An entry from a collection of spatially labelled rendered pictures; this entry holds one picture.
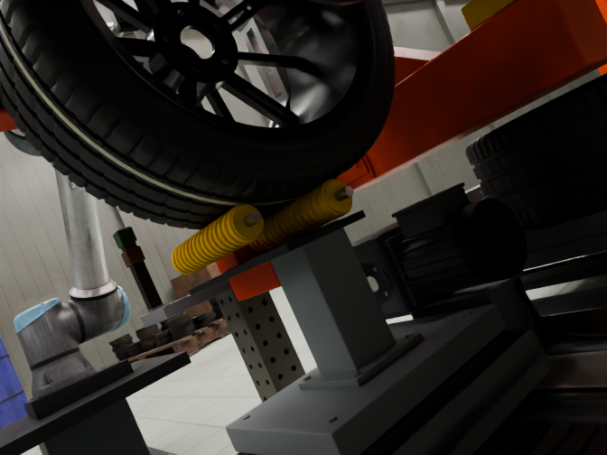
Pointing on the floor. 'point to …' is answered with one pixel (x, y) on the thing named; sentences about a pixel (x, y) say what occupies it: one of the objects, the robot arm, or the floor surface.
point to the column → (262, 341)
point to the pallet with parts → (173, 336)
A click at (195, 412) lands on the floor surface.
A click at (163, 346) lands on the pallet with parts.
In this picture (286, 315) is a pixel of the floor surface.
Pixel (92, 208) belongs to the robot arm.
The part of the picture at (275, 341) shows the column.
